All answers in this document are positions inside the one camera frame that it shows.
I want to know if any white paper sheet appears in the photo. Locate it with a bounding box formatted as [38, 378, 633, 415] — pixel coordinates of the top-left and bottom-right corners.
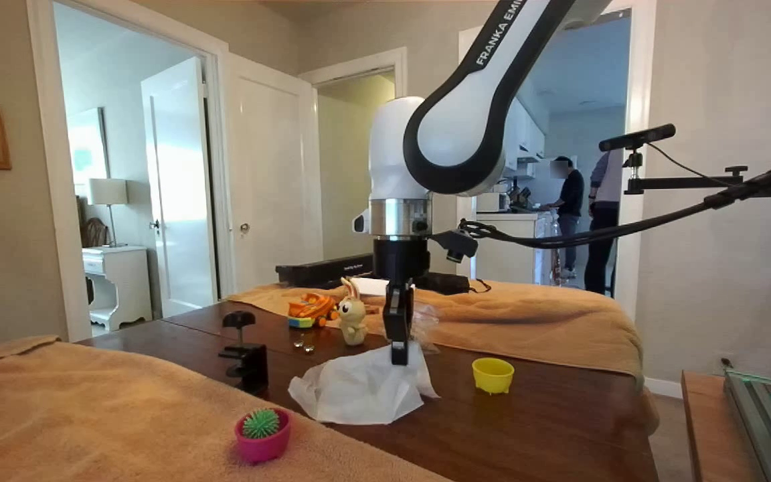
[351, 275, 388, 297]

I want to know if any person in dark shirt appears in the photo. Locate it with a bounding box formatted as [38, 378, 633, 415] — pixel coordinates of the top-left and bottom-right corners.
[544, 154, 582, 279]

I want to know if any black camera on stand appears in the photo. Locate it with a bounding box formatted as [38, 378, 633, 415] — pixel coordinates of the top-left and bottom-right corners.
[597, 123, 678, 151]

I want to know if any white open door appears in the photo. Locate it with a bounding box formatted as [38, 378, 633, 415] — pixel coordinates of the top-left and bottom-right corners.
[226, 56, 324, 292]

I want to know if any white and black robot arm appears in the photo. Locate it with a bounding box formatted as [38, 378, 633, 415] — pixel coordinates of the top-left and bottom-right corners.
[358, 0, 611, 363]

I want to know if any black table clamp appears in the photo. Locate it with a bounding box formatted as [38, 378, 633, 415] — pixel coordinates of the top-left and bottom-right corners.
[218, 311, 268, 392]

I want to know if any black keyboard bar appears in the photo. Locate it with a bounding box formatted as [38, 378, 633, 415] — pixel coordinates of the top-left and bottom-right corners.
[276, 255, 371, 287]

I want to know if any person in white shirt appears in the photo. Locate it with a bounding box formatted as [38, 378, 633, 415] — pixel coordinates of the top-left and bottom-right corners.
[582, 150, 623, 295]

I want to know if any wooden side table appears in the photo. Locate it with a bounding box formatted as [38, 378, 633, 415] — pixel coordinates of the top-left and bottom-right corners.
[683, 372, 756, 482]

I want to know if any white side cabinet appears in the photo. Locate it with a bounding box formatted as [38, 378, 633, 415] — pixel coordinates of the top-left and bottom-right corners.
[83, 246, 153, 334]

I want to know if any yellow plastic cup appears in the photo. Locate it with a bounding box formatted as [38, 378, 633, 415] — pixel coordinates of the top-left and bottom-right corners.
[471, 355, 513, 392]

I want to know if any green spiky ball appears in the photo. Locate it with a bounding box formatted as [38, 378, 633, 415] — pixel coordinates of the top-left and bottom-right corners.
[244, 410, 280, 439]

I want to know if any yellow bunny toy figure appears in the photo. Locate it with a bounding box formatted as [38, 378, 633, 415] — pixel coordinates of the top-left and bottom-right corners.
[336, 279, 367, 346]

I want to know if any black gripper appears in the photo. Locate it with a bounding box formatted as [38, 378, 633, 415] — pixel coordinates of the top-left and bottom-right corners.
[374, 237, 429, 366]

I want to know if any black bag on towel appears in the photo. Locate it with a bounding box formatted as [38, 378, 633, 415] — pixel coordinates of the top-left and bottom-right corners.
[414, 273, 491, 295]

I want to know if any white paper napkin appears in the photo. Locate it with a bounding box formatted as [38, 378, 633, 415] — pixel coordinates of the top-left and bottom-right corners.
[288, 343, 437, 426]

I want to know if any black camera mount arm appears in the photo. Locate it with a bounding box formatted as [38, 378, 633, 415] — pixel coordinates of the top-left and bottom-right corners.
[627, 166, 771, 201]

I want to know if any pink plastic bowl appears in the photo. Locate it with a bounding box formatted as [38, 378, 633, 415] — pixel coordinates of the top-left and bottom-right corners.
[236, 410, 292, 463]

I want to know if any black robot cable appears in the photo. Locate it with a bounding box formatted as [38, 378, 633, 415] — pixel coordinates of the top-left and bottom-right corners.
[429, 143, 771, 265]

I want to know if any tan towel near left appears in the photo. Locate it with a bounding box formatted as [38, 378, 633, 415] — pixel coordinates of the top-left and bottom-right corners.
[0, 336, 438, 482]

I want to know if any white kitchen counter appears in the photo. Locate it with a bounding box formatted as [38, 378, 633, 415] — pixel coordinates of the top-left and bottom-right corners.
[474, 214, 553, 283]

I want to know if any white table lamp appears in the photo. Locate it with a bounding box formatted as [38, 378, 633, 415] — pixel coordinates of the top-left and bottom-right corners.
[87, 180, 129, 218]

